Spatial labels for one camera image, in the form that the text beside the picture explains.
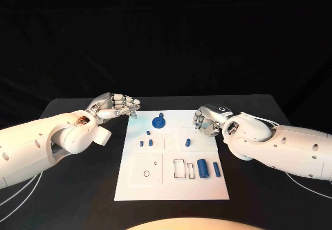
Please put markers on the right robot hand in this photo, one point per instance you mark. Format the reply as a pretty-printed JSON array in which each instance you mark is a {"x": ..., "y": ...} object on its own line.
[{"x": 214, "y": 112}]

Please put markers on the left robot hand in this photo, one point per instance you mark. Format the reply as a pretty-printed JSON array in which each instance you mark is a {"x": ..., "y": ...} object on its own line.
[{"x": 106, "y": 100}]

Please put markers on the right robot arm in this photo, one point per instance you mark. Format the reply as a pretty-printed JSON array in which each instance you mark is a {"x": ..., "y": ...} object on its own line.
[{"x": 285, "y": 151}]

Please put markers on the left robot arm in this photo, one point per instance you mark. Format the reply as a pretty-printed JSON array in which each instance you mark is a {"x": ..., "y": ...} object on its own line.
[{"x": 31, "y": 143}]

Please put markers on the white task board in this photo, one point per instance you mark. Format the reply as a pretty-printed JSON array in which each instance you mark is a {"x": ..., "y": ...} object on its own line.
[{"x": 168, "y": 186}]

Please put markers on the blue gear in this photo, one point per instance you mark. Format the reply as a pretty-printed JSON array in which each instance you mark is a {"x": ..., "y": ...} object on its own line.
[{"x": 158, "y": 123}]

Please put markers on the thick blue cylinder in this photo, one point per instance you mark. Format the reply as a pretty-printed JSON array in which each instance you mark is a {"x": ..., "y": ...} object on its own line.
[{"x": 203, "y": 169}]

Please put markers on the slim blue cylinder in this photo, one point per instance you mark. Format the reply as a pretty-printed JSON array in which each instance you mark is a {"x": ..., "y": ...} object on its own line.
[{"x": 217, "y": 169}]

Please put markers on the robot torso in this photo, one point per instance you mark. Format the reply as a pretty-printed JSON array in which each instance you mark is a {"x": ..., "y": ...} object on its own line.
[{"x": 194, "y": 224}]

